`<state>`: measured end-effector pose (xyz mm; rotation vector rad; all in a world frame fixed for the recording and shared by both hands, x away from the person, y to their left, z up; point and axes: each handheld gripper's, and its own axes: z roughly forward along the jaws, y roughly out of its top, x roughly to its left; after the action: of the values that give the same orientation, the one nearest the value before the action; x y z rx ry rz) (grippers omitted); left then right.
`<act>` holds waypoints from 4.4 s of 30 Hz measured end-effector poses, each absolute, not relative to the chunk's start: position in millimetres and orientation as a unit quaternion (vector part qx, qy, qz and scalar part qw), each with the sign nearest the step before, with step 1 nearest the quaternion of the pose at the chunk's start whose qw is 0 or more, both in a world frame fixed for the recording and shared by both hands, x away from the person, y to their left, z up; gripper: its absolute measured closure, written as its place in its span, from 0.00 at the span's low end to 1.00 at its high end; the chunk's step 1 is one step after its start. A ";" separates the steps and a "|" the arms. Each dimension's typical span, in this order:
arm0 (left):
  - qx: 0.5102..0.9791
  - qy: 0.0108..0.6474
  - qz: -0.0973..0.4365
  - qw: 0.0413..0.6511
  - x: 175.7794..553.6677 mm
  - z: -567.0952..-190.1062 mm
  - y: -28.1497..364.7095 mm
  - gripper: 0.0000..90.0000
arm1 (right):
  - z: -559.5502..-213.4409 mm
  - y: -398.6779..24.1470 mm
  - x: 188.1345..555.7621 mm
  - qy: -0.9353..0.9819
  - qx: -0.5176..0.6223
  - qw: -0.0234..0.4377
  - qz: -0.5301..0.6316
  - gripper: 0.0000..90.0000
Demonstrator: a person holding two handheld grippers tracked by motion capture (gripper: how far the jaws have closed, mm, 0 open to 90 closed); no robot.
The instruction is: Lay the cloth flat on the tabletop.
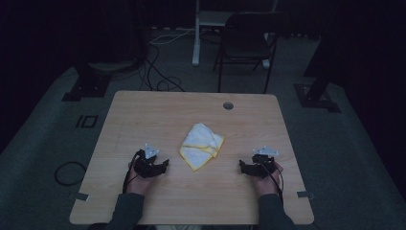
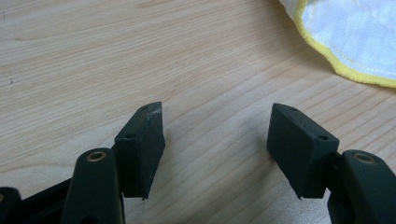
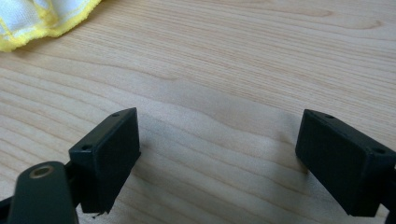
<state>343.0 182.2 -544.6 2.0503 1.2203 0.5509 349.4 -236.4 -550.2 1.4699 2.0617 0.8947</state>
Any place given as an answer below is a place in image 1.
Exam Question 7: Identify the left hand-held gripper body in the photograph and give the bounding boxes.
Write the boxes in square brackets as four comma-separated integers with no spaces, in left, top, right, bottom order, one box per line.
[132,143,161,179]

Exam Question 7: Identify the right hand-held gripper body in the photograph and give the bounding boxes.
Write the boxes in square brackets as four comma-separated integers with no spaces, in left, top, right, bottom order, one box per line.
[251,146,280,179]

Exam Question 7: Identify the white cloth with yellow edge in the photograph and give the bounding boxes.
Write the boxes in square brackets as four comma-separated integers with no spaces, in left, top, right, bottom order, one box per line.
[178,122,225,172]

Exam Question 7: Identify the person's left hand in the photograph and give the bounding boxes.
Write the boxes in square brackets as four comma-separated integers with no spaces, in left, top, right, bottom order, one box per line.
[126,161,158,196]

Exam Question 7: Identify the person's right hand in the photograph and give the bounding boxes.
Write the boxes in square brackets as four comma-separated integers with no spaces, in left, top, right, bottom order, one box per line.
[253,160,284,196]

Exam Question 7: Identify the black stand base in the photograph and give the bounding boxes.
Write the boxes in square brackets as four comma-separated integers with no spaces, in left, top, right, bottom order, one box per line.
[61,62,113,103]
[293,82,342,114]

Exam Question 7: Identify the grey round stand base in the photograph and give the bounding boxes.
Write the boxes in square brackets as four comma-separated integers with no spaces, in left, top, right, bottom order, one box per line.
[87,60,139,73]

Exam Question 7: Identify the black folding chair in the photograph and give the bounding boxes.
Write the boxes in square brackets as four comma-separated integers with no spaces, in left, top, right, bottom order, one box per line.
[213,11,282,94]

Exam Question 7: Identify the left hand-held gripper black cable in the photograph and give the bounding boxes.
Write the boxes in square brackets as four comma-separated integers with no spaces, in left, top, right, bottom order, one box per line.
[123,149,142,195]

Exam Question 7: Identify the hand-held gripper black cable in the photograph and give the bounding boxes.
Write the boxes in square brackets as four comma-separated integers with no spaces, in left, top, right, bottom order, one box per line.
[123,149,142,195]
[260,162,285,206]

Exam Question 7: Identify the right hand-held gripper black cable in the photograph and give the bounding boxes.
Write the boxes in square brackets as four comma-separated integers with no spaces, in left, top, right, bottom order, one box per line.
[260,162,285,206]

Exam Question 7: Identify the black cable loop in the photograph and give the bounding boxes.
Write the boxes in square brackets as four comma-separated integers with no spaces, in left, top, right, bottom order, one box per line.
[54,160,88,187]

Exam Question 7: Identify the black floor cables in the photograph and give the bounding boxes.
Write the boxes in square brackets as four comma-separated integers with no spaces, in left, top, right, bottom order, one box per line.
[137,43,186,93]

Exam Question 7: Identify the white floor cable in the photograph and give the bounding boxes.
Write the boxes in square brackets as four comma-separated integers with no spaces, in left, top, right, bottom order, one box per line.
[148,27,196,46]

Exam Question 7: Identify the white desk frame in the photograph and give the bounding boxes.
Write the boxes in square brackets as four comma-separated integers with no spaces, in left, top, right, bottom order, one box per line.
[192,0,280,67]

